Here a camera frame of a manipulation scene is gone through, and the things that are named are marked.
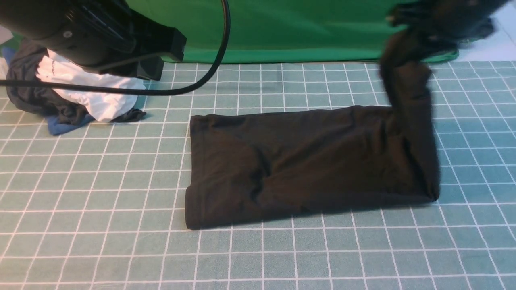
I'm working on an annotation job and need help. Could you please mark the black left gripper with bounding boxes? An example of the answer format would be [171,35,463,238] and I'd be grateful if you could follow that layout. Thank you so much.
[48,0,187,81]

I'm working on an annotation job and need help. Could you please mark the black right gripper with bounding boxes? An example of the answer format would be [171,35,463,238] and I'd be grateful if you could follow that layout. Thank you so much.
[387,0,508,43]

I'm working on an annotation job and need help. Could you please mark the dark gray long-sleeved shirt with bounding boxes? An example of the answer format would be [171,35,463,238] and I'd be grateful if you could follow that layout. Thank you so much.
[185,29,440,230]

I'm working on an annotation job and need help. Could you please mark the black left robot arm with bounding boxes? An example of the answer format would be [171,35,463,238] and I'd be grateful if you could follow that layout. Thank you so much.
[0,0,187,80]

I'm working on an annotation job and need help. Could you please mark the dark gray crumpled garment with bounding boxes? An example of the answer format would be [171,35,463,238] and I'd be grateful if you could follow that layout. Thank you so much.
[6,39,146,125]

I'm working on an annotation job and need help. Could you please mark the green backdrop cloth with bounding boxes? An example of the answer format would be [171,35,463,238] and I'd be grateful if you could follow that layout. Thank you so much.
[121,0,494,64]

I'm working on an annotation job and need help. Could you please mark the green grid cutting mat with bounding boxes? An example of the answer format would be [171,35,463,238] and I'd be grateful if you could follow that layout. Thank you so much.
[0,61,516,290]

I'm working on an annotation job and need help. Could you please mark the black camera cable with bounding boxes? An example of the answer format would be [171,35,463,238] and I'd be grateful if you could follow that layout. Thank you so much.
[0,0,231,96]

